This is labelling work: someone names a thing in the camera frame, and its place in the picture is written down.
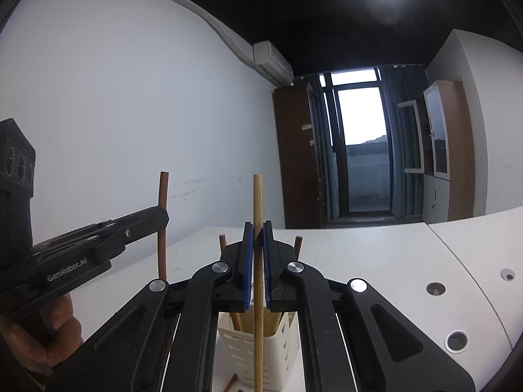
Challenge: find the white air conditioner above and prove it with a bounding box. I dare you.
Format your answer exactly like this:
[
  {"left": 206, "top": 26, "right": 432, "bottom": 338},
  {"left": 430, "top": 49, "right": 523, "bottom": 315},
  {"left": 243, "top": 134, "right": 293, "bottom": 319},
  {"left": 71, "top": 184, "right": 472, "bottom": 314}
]
[{"left": 252, "top": 41, "right": 294, "bottom": 86}]

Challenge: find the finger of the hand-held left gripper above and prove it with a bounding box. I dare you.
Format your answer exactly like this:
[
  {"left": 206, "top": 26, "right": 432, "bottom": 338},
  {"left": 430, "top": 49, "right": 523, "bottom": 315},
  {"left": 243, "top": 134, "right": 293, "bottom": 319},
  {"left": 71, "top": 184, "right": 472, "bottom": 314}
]
[{"left": 29, "top": 205, "right": 170, "bottom": 267}]

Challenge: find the glass balcony door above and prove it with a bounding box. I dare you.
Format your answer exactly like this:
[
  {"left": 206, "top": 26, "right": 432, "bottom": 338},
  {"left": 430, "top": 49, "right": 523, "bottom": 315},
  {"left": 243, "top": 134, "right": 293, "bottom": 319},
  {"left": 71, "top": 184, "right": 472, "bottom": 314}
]
[{"left": 323, "top": 69, "right": 393, "bottom": 219}]

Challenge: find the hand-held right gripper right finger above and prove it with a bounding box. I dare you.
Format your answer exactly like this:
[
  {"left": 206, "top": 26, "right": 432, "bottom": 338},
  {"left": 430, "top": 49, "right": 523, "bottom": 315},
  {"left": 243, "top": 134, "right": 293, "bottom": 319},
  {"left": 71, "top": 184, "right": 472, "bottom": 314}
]
[{"left": 262, "top": 220, "right": 477, "bottom": 392}]

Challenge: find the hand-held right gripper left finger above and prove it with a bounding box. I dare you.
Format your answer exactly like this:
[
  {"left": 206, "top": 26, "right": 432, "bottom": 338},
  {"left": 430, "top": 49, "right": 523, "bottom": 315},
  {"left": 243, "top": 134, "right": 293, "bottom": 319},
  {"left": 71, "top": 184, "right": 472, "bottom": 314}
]
[{"left": 45, "top": 220, "right": 256, "bottom": 392}]

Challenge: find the dark blue curtain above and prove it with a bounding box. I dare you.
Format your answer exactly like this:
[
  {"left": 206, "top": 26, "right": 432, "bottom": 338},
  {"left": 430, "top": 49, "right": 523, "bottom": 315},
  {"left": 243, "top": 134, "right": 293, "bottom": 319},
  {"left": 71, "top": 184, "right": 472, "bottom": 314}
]
[
  {"left": 378, "top": 64, "right": 423, "bottom": 217},
  {"left": 308, "top": 73, "right": 342, "bottom": 219}
]

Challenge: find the cream plastic utensil holder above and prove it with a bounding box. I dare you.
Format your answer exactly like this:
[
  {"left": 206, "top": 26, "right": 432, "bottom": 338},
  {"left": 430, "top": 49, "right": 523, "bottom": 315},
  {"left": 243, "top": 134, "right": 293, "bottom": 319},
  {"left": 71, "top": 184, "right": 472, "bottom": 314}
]
[{"left": 216, "top": 310, "right": 306, "bottom": 391}]

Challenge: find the white open window frame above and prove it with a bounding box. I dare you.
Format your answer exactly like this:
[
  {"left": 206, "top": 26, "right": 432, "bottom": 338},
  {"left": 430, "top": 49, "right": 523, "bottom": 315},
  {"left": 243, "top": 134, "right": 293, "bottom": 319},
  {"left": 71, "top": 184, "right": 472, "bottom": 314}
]
[{"left": 397, "top": 99, "right": 425, "bottom": 175}]

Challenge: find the white wall pipe cover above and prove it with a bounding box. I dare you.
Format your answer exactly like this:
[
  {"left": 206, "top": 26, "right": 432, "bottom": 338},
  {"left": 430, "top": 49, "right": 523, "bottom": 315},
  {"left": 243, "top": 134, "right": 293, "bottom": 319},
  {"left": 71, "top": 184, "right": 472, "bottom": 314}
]
[{"left": 116, "top": 0, "right": 258, "bottom": 66}]

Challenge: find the brown cabinet with glass door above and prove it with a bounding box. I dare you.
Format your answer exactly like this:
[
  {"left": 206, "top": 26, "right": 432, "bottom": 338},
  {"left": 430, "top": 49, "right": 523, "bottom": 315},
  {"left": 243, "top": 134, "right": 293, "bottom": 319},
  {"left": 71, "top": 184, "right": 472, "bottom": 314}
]
[{"left": 422, "top": 79, "right": 475, "bottom": 224}]

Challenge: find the light bamboo chopstick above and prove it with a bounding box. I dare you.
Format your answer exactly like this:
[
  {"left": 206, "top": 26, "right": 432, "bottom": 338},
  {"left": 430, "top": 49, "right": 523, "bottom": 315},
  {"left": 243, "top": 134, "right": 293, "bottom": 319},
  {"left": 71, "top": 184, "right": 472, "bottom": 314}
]
[
  {"left": 253, "top": 174, "right": 263, "bottom": 392},
  {"left": 265, "top": 311, "right": 287, "bottom": 337}
]

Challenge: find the dark brown wooden cabinet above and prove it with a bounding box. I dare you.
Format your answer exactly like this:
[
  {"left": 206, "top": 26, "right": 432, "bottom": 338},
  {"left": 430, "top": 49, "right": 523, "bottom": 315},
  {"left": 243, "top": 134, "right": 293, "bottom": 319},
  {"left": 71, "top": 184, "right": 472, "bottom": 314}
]
[{"left": 273, "top": 82, "right": 328, "bottom": 229}]

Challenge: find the person's left hand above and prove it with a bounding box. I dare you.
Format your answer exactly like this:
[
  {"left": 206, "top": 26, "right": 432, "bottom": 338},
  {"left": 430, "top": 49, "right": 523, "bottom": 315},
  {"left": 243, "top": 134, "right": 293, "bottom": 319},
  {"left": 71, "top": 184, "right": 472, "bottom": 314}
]
[{"left": 0, "top": 294, "right": 84, "bottom": 378}]

